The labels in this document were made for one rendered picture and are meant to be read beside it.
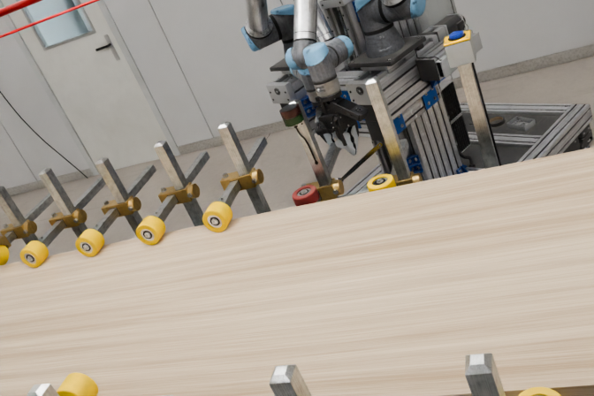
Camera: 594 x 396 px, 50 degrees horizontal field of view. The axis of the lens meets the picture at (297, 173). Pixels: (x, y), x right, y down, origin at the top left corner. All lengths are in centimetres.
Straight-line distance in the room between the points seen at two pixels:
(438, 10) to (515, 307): 183
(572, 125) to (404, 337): 223
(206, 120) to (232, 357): 401
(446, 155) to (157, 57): 291
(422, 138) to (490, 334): 174
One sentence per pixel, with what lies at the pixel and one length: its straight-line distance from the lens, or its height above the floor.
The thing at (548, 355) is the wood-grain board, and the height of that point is 90.
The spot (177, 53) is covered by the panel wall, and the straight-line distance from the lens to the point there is 521.
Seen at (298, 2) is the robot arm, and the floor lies 139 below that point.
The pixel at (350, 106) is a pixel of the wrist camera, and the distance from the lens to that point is 194.
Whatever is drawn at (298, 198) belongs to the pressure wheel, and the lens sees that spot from 196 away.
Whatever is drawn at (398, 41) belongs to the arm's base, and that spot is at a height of 107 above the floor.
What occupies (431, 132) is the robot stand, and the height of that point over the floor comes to 53.
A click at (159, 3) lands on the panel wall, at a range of 513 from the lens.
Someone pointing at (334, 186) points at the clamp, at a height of 86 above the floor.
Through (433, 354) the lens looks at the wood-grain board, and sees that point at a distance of 128.
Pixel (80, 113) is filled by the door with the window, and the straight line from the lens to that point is 594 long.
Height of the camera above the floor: 177
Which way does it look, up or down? 24 degrees down
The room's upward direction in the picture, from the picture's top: 23 degrees counter-clockwise
